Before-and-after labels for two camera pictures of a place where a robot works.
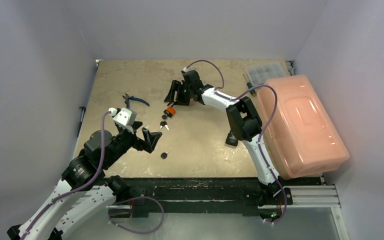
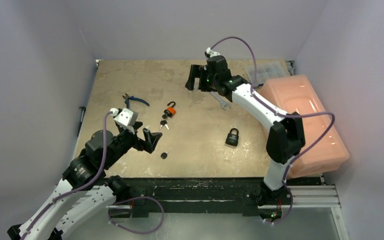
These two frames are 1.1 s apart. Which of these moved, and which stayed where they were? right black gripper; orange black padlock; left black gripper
Moved: right black gripper
Stayed: orange black padlock; left black gripper
